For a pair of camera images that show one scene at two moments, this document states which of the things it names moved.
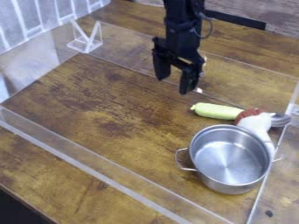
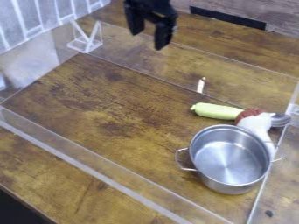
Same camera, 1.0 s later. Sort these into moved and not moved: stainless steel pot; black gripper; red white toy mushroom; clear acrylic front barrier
Moved: black gripper
Not moved: red white toy mushroom; stainless steel pot; clear acrylic front barrier
